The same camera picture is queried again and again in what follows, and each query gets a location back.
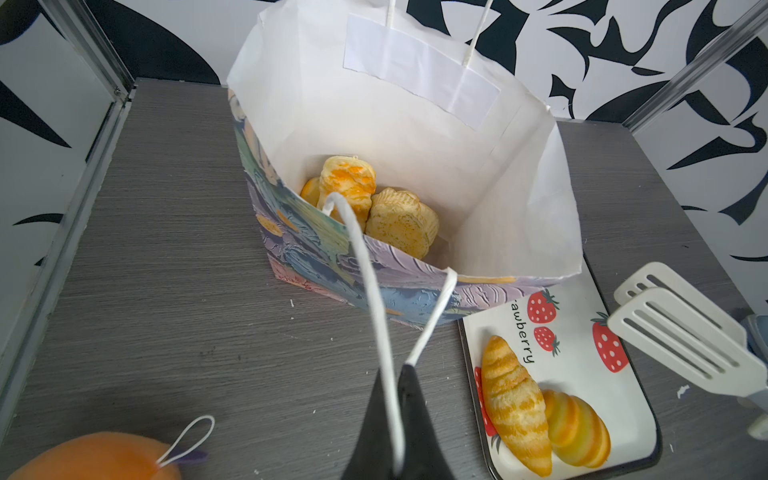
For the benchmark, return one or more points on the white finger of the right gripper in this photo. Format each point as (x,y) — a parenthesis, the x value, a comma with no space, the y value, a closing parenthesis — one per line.
(670,331)
(659,275)

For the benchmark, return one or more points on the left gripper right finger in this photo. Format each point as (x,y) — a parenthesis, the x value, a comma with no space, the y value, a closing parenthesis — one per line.
(423,456)

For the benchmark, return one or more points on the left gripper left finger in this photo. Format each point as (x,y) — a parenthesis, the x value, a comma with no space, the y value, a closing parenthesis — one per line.
(372,457)

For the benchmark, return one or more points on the fake croissant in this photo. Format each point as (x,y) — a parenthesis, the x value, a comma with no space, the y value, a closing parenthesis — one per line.
(515,406)
(578,436)
(311,192)

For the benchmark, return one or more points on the round fake pastry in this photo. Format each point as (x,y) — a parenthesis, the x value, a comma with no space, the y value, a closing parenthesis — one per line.
(399,219)

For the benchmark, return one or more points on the fake twisted bread roll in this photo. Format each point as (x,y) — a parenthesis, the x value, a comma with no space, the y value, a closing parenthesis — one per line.
(354,179)

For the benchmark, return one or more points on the floral paper gift bag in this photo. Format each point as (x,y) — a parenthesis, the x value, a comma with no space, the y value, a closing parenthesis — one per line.
(317,79)

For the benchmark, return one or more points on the white strawberry tray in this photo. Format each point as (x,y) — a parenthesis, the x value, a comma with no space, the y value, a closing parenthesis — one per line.
(561,337)

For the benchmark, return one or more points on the orange plush toy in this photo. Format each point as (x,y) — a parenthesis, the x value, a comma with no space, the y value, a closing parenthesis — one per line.
(116,455)

